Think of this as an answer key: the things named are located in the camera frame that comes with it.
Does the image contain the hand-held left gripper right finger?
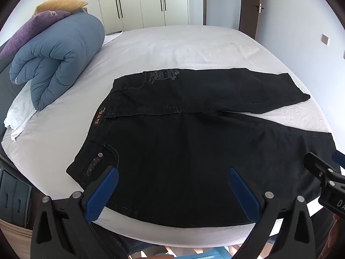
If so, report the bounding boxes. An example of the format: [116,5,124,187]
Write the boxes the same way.
[229,167,316,259]

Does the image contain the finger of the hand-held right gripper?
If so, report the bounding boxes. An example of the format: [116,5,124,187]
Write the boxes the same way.
[304,152,341,184]
[331,150,345,168]

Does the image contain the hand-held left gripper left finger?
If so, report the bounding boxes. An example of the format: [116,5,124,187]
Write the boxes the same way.
[31,166,130,259]

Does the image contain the black pants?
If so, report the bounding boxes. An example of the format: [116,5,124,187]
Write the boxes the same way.
[66,67,341,228]

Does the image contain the person's right hand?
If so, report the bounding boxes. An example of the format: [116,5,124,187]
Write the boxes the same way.
[331,214,345,259]

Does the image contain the blue plastic stool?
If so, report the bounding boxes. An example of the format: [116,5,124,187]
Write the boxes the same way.
[172,248,229,259]

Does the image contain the dark nightstand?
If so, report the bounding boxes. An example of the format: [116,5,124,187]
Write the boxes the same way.
[0,164,31,228]

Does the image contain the white pillow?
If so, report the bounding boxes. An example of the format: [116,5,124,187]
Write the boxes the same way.
[3,82,37,142]

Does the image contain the blue folded duvet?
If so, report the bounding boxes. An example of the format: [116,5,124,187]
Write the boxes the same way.
[9,13,105,111]

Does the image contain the grey headboard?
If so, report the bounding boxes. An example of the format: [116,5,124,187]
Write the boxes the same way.
[0,42,17,141]

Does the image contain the white bed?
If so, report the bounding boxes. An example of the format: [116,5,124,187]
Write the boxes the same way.
[1,24,335,249]

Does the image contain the dark brown door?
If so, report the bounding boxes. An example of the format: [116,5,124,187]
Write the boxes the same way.
[238,0,264,37]

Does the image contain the purple pillow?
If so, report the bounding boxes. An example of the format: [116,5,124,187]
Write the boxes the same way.
[0,10,71,60]

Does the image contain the grey door panel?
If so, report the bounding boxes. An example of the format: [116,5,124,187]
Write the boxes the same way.
[206,0,243,30]

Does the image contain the yellow pillow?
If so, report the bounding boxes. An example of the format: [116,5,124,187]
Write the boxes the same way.
[34,0,89,16]

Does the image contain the white wardrobe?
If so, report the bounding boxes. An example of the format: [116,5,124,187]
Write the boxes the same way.
[96,0,189,31]

